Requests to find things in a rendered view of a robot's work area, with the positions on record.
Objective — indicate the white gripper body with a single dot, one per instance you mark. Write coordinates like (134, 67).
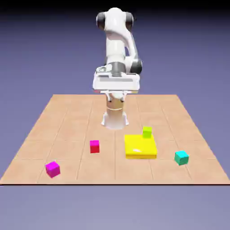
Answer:
(116, 83)

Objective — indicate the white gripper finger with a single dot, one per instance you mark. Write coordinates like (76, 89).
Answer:
(108, 97)
(122, 97)

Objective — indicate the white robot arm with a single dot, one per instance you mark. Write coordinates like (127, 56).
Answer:
(115, 45)

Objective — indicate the small green cube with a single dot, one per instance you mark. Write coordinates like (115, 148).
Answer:
(147, 132)

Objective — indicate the small red cube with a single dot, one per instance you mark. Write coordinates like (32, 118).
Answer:
(94, 146)

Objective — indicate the small teal cube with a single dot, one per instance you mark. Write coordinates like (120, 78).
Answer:
(181, 157)

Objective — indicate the small magenta cube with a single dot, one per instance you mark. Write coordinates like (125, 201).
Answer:
(52, 169)

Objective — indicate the large yellow box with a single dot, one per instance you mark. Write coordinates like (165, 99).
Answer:
(140, 145)

